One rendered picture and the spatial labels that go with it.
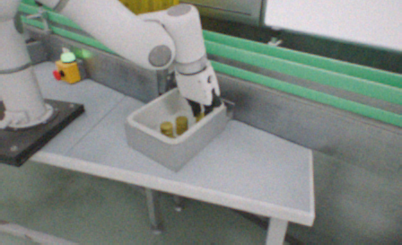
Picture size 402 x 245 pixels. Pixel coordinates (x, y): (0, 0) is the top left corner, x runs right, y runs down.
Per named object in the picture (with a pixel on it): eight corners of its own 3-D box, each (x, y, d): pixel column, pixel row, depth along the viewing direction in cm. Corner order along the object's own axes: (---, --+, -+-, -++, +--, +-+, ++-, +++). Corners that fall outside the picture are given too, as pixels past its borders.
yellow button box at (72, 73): (87, 78, 111) (83, 60, 107) (69, 85, 106) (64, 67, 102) (76, 74, 114) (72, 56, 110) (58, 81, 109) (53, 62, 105)
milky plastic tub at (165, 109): (226, 127, 84) (228, 102, 79) (176, 172, 69) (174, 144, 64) (180, 109, 92) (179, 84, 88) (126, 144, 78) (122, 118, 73)
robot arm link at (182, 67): (217, 49, 64) (218, 59, 66) (186, 42, 69) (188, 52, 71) (197, 68, 61) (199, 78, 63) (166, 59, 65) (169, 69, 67)
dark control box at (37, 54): (48, 61, 124) (41, 41, 120) (29, 67, 119) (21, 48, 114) (37, 56, 128) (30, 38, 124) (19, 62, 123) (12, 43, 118)
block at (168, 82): (187, 84, 93) (186, 64, 89) (167, 96, 87) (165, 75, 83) (178, 81, 95) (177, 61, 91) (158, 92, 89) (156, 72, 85)
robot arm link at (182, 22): (128, 35, 53) (118, 16, 60) (145, 80, 61) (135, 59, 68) (202, 8, 56) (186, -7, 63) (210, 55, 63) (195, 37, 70)
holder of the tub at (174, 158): (234, 120, 88) (236, 98, 83) (176, 173, 69) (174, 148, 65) (190, 102, 96) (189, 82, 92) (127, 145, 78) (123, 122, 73)
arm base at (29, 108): (32, 135, 77) (12, 82, 68) (-14, 134, 77) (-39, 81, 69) (61, 106, 90) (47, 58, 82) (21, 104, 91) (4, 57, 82)
